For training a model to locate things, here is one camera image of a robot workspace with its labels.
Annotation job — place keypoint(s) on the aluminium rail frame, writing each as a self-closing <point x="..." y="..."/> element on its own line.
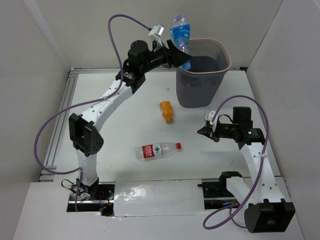
<point x="60" y="121"/>

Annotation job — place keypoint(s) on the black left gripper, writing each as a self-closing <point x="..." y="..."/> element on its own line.
<point x="170" y="55"/>

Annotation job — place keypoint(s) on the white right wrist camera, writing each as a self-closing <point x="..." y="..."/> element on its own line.
<point x="209" y="115"/>

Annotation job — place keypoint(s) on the red label water bottle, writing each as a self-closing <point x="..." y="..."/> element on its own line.
<point x="158" y="150"/>

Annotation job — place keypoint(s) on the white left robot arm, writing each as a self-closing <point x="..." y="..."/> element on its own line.
<point x="84" y="128"/>

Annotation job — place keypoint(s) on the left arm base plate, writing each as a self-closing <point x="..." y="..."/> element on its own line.
<point x="102" y="200"/>

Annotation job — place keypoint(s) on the grey mesh waste bin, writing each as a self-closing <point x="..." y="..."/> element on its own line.
<point x="210" y="61"/>

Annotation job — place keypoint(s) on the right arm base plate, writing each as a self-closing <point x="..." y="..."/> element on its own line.
<point x="214" y="196"/>

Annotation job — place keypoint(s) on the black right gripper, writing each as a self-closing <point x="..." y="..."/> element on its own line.
<point x="206" y="130"/>

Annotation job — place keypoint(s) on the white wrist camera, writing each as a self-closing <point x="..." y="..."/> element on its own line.
<point x="156" y="31"/>
<point x="209" y="115"/>

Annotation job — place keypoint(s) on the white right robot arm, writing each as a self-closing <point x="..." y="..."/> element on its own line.
<point x="265" y="207"/>

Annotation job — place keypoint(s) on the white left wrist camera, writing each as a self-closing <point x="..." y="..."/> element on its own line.
<point x="156" y="31"/>

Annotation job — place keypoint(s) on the orange juice bottle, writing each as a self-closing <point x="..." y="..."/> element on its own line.
<point x="167" y="111"/>

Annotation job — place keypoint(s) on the green label clear bottle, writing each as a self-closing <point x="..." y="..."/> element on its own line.
<point x="198" y="83"/>

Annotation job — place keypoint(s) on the blue label water bottle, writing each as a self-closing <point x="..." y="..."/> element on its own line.
<point x="180" y="32"/>

